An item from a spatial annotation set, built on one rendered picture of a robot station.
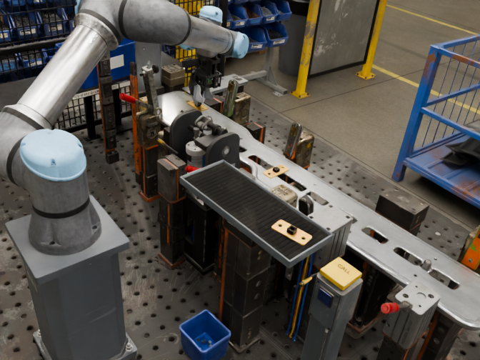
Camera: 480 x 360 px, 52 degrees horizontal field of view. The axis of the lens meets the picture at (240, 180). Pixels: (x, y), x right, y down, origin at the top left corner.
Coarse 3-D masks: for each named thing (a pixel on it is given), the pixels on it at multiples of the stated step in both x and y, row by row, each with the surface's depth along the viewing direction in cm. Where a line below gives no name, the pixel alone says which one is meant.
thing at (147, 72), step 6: (144, 66) 161; (156, 66) 161; (144, 72) 160; (150, 72) 160; (156, 72) 162; (144, 78) 162; (150, 78) 161; (144, 84) 164; (150, 84) 162; (150, 90) 163; (150, 96) 165; (156, 96) 166; (150, 102) 168; (156, 102) 167
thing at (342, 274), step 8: (328, 264) 98; (336, 264) 98; (344, 264) 98; (320, 272) 97; (328, 272) 96; (336, 272) 96; (344, 272) 97; (352, 272) 97; (360, 272) 97; (336, 280) 95; (344, 280) 95; (352, 280) 95; (344, 288) 94
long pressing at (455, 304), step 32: (160, 96) 193; (224, 128) 175; (288, 160) 161; (320, 192) 147; (352, 224) 135; (384, 224) 136; (384, 256) 125; (416, 256) 126; (448, 256) 127; (448, 288) 118
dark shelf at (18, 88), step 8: (168, 56) 220; (168, 64) 212; (176, 64) 213; (24, 80) 189; (32, 80) 190; (112, 80) 195; (120, 80) 195; (128, 80) 197; (0, 88) 182; (8, 88) 183; (16, 88) 183; (24, 88) 184; (80, 88) 187; (88, 88) 187; (96, 88) 189; (112, 88) 193; (120, 88) 196; (0, 96) 176; (8, 96) 177; (16, 96) 177; (80, 96) 185; (0, 104) 172; (8, 104) 172
